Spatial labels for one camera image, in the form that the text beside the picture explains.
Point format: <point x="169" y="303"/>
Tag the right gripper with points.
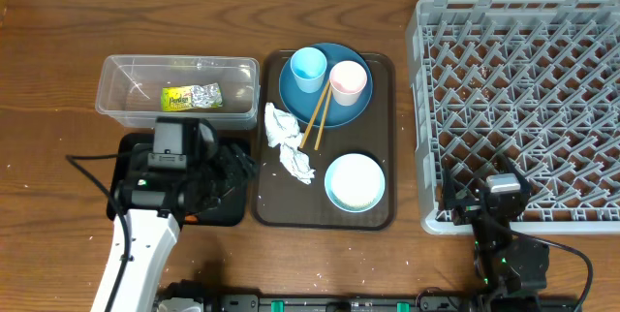
<point x="469" y="208"/>

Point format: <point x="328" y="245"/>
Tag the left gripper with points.
<point x="232" y="162"/>

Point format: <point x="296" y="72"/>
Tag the white tissue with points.
<point x="282" y="130"/>

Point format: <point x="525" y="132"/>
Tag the foil snack wrapper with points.
<point x="191" y="97"/>

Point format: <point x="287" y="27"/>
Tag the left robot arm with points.
<point x="148" y="224"/>

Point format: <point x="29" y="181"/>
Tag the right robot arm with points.
<point x="512" y="266"/>

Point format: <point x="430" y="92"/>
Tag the grey dishwasher rack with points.
<point x="536" y="81"/>

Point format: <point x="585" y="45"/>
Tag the black tray bin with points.
<point x="229" y="213"/>

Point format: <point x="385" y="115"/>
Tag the brown serving tray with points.
<point x="280" y="200"/>

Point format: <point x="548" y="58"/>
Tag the wooden chopstick right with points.
<point x="324" y="105"/>

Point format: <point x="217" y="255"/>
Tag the wooden chopstick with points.
<point x="314" y="115"/>
<point x="324" y="105"/>

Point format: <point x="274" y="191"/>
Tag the clear plastic bin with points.
<point x="130" y="88"/>

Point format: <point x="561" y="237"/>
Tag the light blue bowl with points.
<point x="354" y="183"/>

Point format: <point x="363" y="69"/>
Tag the wooden chopstick left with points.
<point x="314" y="115"/>

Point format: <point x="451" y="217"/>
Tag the light blue cup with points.
<point x="308" y="65"/>

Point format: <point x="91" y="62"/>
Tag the pink cup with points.
<point x="348" y="79"/>

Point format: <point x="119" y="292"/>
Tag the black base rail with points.
<point x="193" y="296"/>

